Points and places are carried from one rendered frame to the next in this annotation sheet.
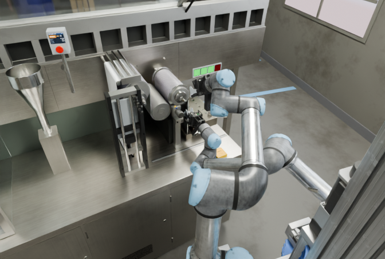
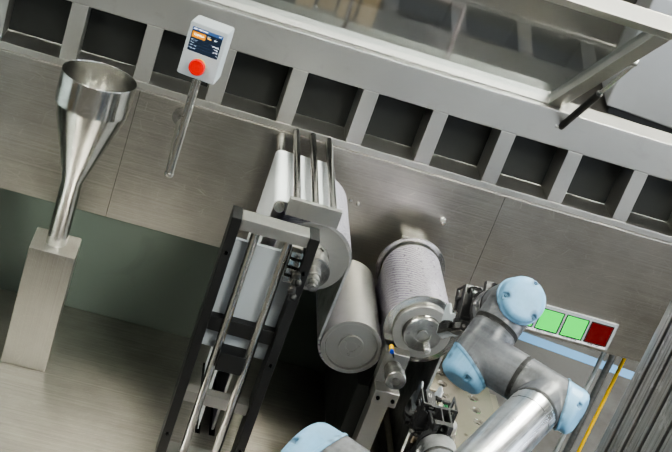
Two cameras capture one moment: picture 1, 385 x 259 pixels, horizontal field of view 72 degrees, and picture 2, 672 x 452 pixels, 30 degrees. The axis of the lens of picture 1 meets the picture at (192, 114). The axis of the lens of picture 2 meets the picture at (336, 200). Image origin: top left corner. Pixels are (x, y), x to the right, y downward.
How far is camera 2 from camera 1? 96 cm
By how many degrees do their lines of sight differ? 22
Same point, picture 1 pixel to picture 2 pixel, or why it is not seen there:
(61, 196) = not seen: outside the picture
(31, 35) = (155, 13)
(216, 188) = not seen: outside the picture
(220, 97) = (483, 336)
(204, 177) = (324, 435)
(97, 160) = (117, 390)
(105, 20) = (336, 54)
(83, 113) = (157, 256)
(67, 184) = (16, 398)
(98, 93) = (220, 224)
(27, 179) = not seen: outside the picture
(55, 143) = (54, 278)
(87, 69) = (229, 149)
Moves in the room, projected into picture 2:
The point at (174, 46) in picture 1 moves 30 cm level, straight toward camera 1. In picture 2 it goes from (487, 202) to (446, 244)
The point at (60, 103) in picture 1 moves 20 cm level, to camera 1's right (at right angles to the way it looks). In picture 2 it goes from (119, 199) to (195, 242)
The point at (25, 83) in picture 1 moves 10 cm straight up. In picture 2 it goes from (87, 103) to (100, 52)
